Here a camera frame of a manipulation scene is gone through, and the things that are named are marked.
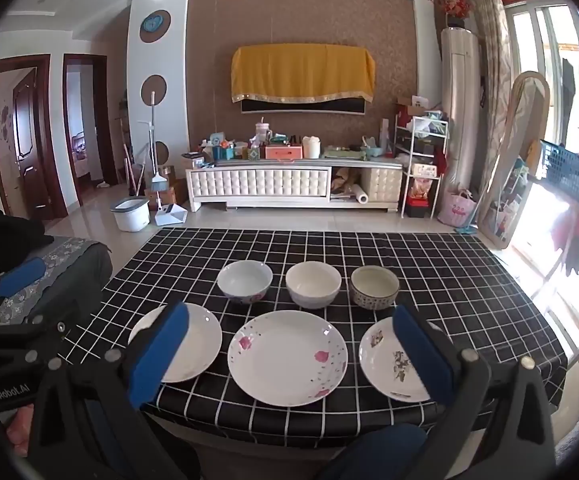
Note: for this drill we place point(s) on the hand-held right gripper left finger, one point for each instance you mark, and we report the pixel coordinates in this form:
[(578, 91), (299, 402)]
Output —
[(162, 355)]

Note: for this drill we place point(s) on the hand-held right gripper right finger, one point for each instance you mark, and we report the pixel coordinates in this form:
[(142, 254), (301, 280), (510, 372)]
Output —
[(419, 355)]

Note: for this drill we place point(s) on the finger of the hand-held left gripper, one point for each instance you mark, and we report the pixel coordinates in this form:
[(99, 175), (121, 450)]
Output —
[(19, 337), (19, 274)]

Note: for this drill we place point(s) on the bear print plate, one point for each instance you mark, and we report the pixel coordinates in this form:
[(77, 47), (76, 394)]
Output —
[(384, 360)]

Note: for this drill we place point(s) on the plain white plate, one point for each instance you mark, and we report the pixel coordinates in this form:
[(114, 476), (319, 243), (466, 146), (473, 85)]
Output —
[(200, 340)]

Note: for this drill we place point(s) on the small dark patterned bowl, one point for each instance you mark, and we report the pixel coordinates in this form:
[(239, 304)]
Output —
[(374, 285)]

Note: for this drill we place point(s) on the blue pink floral bowl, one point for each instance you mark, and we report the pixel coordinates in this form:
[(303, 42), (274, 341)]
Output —
[(244, 280)]

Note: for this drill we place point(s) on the large pink flower plate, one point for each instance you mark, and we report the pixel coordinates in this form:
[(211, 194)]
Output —
[(284, 360)]

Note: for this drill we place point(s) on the large white bowl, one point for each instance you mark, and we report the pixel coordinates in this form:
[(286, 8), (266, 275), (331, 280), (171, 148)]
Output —
[(313, 282)]

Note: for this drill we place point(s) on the dark cloth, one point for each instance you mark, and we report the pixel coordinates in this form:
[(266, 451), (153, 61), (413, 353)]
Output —
[(4, 232)]

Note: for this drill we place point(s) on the grey lace-trimmed seat cover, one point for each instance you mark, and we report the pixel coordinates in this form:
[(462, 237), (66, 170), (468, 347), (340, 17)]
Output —
[(74, 265)]

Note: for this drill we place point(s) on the black white checkered tablecloth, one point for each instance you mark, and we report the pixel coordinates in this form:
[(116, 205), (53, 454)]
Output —
[(419, 270)]

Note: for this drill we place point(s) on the white mop bucket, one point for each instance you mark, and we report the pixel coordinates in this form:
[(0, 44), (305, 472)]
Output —
[(130, 215)]

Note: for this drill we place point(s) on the white dustpan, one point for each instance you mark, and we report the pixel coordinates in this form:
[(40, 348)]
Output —
[(169, 216)]

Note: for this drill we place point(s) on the red box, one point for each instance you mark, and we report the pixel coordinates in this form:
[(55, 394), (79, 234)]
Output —
[(417, 206)]

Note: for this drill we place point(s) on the pink bag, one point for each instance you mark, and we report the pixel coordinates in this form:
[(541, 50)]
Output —
[(455, 210)]

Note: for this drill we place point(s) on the cardboard box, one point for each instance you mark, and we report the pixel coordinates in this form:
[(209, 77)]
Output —
[(174, 191)]

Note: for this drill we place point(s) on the white paper roll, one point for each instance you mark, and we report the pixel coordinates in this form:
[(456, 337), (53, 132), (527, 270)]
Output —
[(361, 194)]

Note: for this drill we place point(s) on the red hanging garment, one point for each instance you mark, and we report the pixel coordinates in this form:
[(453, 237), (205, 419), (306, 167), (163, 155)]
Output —
[(572, 240)]

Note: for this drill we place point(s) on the white storage rack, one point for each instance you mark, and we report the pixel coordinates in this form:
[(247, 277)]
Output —
[(422, 160)]

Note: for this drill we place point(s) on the white tufted TV cabinet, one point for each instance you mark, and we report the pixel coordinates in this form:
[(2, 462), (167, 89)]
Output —
[(259, 182)]

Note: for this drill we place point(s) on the arched standing mirror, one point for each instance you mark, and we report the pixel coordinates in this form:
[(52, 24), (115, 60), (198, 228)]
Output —
[(519, 160)]

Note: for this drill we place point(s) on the white plastic container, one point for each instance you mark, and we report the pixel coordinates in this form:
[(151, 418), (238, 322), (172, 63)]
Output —
[(312, 146)]

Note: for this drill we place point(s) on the blue plastic basket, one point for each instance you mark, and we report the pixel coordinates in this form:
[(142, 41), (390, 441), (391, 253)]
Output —
[(569, 172)]

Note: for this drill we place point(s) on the pink storage box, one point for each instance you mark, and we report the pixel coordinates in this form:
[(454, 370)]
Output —
[(283, 151)]

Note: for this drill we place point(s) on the lidded drinking cup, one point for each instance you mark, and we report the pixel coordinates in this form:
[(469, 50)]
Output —
[(262, 132)]

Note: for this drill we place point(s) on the standing air conditioner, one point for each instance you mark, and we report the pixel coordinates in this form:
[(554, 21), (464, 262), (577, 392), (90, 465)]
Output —
[(459, 110)]

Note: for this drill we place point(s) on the black television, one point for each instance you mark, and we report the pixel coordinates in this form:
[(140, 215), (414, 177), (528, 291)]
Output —
[(299, 106)]

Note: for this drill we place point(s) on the patterned beige curtain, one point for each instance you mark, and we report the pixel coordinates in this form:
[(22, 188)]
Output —
[(494, 60)]

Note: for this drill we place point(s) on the yellow cover cloth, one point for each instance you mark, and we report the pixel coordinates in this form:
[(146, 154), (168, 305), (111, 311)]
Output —
[(302, 72)]

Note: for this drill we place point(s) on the red artificial flowers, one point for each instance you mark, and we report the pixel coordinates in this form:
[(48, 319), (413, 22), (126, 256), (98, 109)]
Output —
[(455, 7)]

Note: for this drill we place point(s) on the brown round wall panel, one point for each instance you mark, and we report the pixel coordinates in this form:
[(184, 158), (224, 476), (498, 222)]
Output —
[(154, 85), (165, 22)]

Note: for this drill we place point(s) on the blue wall clock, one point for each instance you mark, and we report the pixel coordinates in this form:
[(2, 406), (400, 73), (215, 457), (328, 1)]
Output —
[(151, 24)]

